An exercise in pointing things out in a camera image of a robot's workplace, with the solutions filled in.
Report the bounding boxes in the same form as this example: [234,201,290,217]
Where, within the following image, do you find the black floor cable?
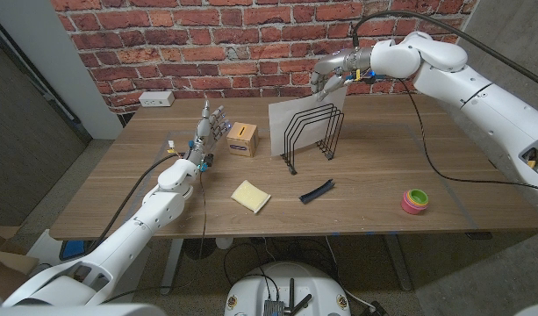
[223,242,281,299]

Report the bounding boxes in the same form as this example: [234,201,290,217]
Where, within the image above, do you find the black wire file rack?
[282,103,345,176]

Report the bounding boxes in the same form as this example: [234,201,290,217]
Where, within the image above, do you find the white power outlet strip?
[138,90,176,108]

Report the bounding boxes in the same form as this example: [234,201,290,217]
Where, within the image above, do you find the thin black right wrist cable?
[398,77,538,194]

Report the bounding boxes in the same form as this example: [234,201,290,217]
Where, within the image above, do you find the metal table leg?
[160,239,185,296]
[384,234,413,291]

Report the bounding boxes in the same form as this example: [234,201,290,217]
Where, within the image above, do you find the small wooden box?
[226,121,260,158]

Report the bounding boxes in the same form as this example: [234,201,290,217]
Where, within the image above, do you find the grey module with antennas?
[262,277,313,316]

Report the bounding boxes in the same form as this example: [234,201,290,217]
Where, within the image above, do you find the black round floor object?
[183,238,217,261]

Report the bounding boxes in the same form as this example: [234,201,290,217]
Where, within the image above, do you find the yellow sponge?
[230,179,272,215]

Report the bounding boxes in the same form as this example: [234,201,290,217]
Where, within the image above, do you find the brick print backdrop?
[50,0,479,116]

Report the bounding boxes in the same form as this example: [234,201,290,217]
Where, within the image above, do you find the white and blue floor device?
[31,228,92,267]

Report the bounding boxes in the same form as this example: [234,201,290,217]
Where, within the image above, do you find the thin black left wrist cable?
[197,169,208,260]

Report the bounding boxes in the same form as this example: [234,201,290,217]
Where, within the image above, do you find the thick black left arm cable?
[86,152,186,255]

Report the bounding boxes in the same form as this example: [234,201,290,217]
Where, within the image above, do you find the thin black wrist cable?
[197,169,208,260]
[398,77,538,194]

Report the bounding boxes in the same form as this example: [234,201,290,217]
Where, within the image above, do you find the colourful stacking cups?
[400,188,430,216]

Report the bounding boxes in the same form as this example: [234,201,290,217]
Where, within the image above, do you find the black plastic strip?
[298,178,336,205]

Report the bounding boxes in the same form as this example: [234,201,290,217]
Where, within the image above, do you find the brown cardboard box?
[0,226,40,299]

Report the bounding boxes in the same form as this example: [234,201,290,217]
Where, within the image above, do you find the white paper file sheet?
[268,86,348,158]

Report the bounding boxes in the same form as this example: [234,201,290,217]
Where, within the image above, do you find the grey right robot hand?
[310,47,375,103]

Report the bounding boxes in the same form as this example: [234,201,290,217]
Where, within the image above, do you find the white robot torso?
[223,262,352,316]

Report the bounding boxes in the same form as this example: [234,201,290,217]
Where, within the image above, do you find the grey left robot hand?
[183,98,233,164]

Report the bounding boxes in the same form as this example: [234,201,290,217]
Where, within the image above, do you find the white floor cable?
[325,236,370,308]

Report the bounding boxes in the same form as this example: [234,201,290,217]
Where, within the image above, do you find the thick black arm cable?
[86,152,186,255]
[351,10,538,91]

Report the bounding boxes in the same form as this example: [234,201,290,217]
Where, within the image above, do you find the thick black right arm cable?
[351,10,538,91]

